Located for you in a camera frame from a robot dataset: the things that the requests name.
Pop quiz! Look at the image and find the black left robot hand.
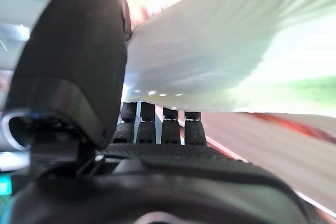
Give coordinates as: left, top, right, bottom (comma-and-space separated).
1, 0, 309, 224

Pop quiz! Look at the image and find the green white napa cabbage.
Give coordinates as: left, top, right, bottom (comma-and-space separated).
123, 0, 336, 119

